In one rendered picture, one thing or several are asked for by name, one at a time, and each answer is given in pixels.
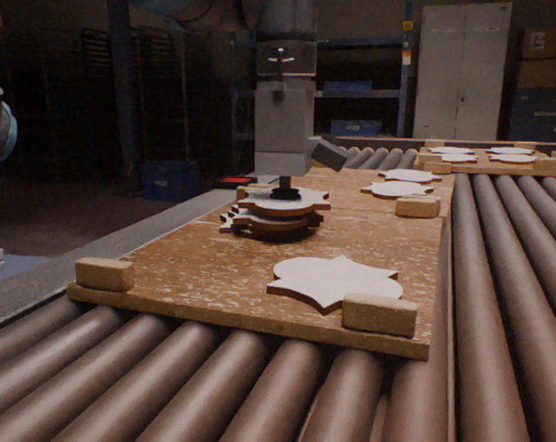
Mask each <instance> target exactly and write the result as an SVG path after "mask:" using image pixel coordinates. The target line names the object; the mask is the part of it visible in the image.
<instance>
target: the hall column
mask: <svg viewBox="0 0 556 442"><path fill-rule="evenodd" d="M107 5H108V17H109V29H110V40H111V51H112V63H113V74H114V84H115V91H116V99H117V110H118V132H119V144H120V152H121V154H122V159H124V181H125V190H121V191H119V188H118V191H117V193H114V194H112V195H113V196H126V197H137V196H141V195H143V189H141V188H143V182H142V181H141V173H140V172H141V169H140V167H139V166H140V151H139V126H138V112H137V98H136V87H135V86H134V72H133V58H132V33H131V20H130V19H129V6H128V2H127V1H125V0H107Z"/></svg>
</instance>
